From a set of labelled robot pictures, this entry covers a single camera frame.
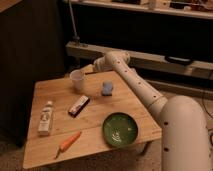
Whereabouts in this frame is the white bottle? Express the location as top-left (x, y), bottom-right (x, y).
top-left (38, 101), bottom-right (53, 136)

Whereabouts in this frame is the orange carrot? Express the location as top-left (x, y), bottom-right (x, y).
top-left (55, 132), bottom-right (82, 159)

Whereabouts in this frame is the black object on shelf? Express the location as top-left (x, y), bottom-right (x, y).
top-left (164, 56), bottom-right (193, 66)

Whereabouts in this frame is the dark chocolate bar box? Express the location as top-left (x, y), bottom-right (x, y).
top-left (68, 95), bottom-right (90, 118)

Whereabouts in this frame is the lower wooden shelf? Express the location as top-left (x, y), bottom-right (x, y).
top-left (66, 41), bottom-right (213, 78)

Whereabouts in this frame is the metal stand pole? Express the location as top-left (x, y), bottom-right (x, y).
top-left (68, 0), bottom-right (80, 46)

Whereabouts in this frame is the black floor cable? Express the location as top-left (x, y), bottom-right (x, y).
top-left (199, 70), bottom-right (213, 148)

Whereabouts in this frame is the blue sponge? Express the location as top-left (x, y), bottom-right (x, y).
top-left (101, 82), bottom-right (113, 96)

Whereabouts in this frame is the wooden folding table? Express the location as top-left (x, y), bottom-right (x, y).
top-left (23, 72), bottom-right (161, 169)

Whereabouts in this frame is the upper wooden shelf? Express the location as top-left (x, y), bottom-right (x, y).
top-left (62, 0), bottom-right (213, 20)

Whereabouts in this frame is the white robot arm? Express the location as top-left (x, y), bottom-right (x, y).
top-left (93, 51), bottom-right (213, 171)

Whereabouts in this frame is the wooden shelf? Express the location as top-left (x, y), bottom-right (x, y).
top-left (66, 41), bottom-right (213, 78)
top-left (62, 0), bottom-right (213, 20)

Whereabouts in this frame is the green ceramic bowl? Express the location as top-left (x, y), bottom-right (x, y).
top-left (102, 112), bottom-right (138, 148)

